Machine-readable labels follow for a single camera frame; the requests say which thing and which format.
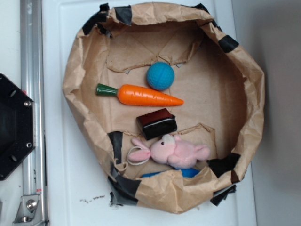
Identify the black box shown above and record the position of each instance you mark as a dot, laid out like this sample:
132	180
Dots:
156	124

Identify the orange toy carrot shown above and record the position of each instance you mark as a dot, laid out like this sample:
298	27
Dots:
138	96

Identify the blue rubber ball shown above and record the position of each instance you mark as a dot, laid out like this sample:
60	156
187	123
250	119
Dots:
160	76

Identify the pink plush bunny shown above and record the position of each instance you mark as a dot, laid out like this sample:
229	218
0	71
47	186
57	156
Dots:
170	150

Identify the blue flat toy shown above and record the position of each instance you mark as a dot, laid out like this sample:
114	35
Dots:
187	173

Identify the brown paper bag bin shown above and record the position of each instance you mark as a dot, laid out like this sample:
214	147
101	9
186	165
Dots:
220	83

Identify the aluminium frame rail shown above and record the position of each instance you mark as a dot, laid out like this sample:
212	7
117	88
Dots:
34	166

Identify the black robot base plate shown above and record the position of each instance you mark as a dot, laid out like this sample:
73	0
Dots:
16	126

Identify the metal corner bracket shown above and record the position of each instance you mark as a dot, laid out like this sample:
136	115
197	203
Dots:
29	212

